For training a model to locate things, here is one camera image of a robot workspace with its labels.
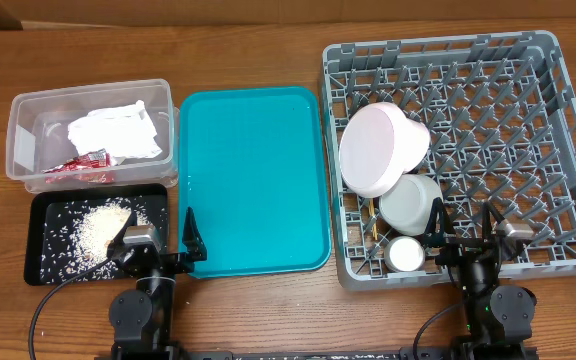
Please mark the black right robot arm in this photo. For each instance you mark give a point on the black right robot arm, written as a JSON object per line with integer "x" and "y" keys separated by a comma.
{"x": 498, "y": 317}

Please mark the teal serving tray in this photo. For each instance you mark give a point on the teal serving tray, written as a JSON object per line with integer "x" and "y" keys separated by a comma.
{"x": 252, "y": 170}

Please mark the white round plate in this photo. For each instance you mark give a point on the white round plate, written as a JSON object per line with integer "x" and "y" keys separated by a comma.
{"x": 369, "y": 155}

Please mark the pink bowl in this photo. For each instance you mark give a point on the pink bowl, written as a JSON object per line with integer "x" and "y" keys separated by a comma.
{"x": 412, "y": 140}

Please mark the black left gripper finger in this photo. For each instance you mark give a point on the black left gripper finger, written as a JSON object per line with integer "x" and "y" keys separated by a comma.
{"x": 191, "y": 237}
{"x": 129, "y": 222}

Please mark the white rice pile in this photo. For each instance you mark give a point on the white rice pile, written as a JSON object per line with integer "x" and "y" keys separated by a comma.
{"x": 76, "y": 234}

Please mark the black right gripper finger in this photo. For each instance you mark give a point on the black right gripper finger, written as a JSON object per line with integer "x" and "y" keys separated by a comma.
{"x": 439, "y": 226}
{"x": 491, "y": 219}

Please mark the grey bowl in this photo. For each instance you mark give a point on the grey bowl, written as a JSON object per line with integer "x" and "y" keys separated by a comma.
{"x": 407, "y": 205}

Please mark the black flat tray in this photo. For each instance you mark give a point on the black flat tray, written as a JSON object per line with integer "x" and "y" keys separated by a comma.
{"x": 38, "y": 213}

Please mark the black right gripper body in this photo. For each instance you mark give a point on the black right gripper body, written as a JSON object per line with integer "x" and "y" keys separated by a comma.
{"x": 458, "y": 248}

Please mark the clear plastic bin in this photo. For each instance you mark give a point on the clear plastic bin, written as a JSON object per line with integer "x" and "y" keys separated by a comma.
{"x": 37, "y": 136}

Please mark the bamboo chopstick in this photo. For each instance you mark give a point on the bamboo chopstick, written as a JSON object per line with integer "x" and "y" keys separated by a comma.
{"x": 374, "y": 230}
{"x": 371, "y": 208}

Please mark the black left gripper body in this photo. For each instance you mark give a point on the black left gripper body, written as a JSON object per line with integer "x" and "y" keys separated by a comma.
{"x": 179, "y": 263}

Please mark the grey dishwasher rack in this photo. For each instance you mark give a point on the grey dishwasher rack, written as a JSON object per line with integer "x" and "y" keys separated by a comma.
{"x": 501, "y": 112}

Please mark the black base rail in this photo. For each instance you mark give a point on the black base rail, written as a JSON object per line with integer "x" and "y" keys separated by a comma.
{"x": 404, "y": 353}

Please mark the red snack wrapper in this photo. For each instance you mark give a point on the red snack wrapper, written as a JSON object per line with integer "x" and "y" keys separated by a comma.
{"x": 89, "y": 167}

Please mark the white napkin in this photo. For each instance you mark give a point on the white napkin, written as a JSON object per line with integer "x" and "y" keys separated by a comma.
{"x": 123, "y": 132}

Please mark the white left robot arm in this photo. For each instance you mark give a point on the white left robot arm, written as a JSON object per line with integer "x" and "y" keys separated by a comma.
{"x": 142, "y": 316}

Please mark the cream cup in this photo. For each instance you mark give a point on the cream cup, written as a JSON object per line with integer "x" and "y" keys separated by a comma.
{"x": 404, "y": 254}

